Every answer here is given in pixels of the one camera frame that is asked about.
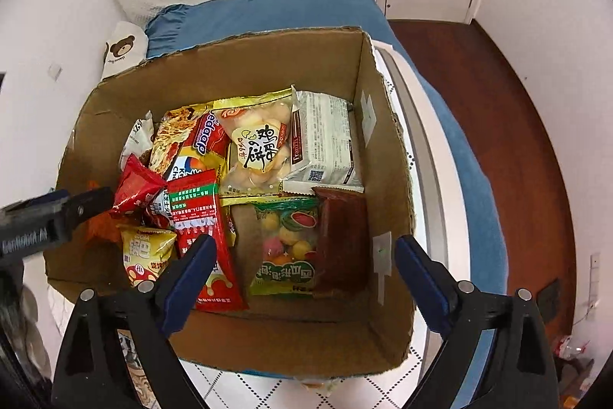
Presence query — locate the bear print pillow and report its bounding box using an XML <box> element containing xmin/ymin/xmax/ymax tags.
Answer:
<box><xmin>102</xmin><ymin>21</ymin><xmax>149</xmax><ymax>80</ymax></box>

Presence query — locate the black wall socket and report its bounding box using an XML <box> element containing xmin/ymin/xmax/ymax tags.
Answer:
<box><xmin>536</xmin><ymin>278</ymin><xmax>561</xmax><ymax>324</ymax></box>

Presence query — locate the silver white snack packet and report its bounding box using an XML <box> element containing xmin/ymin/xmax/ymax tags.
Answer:
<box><xmin>118</xmin><ymin>110</ymin><xmax>155</xmax><ymax>171</ymax></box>

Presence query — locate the white wafer packet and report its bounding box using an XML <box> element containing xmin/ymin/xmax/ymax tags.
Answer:
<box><xmin>282</xmin><ymin>90</ymin><xmax>364</xmax><ymax>195</ymax></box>

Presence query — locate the yellow mushroom panda snack packet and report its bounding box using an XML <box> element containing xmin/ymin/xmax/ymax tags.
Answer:
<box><xmin>117</xmin><ymin>224</ymin><xmax>177</xmax><ymax>287</ymax></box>

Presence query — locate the small wall outlet plate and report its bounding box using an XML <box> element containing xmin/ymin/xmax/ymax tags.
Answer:
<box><xmin>48</xmin><ymin>63</ymin><xmax>62</xmax><ymax>81</ymax></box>

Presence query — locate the yellow Korean noodle packet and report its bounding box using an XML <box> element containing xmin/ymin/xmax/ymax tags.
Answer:
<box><xmin>149</xmin><ymin>103</ymin><xmax>229</xmax><ymax>182</ymax></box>

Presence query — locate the jelly cup with yellow fruit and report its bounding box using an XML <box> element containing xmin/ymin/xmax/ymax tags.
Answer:
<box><xmin>297</xmin><ymin>378</ymin><xmax>344</xmax><ymax>396</ymax></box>

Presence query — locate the dark red-brown snack packet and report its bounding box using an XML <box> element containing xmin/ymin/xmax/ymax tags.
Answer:
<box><xmin>315</xmin><ymin>187</ymin><xmax>371</xmax><ymax>296</ymax></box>

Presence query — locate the white power strip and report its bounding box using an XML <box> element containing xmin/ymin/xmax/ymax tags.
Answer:
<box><xmin>588</xmin><ymin>252</ymin><xmax>600</xmax><ymax>310</ymax></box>

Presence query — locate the yellow egg biscuit packet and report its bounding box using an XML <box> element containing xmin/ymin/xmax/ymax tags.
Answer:
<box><xmin>212</xmin><ymin>87</ymin><xmax>295</xmax><ymax>196</ymax></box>

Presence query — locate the blue bed sheet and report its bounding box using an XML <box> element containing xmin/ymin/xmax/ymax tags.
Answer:
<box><xmin>144</xmin><ymin>0</ymin><xmax>508</xmax><ymax>294</ymax></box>

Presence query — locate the green colourful candy packet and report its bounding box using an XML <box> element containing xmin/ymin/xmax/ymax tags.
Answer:
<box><xmin>249</xmin><ymin>196</ymin><xmax>320</xmax><ymax>296</ymax></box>

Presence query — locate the open cardboard milk box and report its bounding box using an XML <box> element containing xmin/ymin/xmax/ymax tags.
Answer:
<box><xmin>43</xmin><ymin>26</ymin><xmax>417</xmax><ymax>379</ymax></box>

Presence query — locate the orange snack packet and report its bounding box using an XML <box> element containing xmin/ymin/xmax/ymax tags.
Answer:
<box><xmin>85</xmin><ymin>211</ymin><xmax>131</xmax><ymax>248</ymax></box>

